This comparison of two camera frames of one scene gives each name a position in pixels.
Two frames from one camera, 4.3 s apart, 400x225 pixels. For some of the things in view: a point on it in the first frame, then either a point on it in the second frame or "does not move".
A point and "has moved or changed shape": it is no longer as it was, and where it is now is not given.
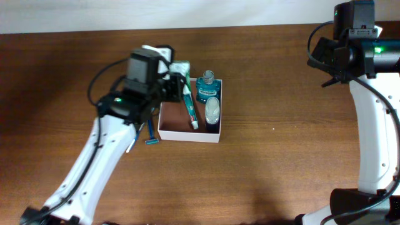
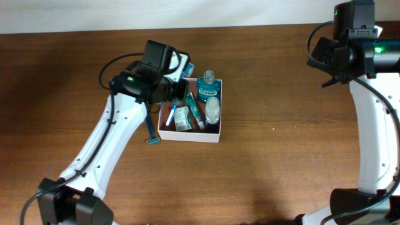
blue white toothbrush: [135, 138] -> [187, 70]
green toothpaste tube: [189, 104] has moved or changed shape
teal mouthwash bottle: [207, 87] does not move
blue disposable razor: [152, 140] does not move
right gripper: [325, 49] does not move
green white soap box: [183, 68] has moved or changed shape
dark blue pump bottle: [212, 115] does not move
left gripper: [175, 80] does not move
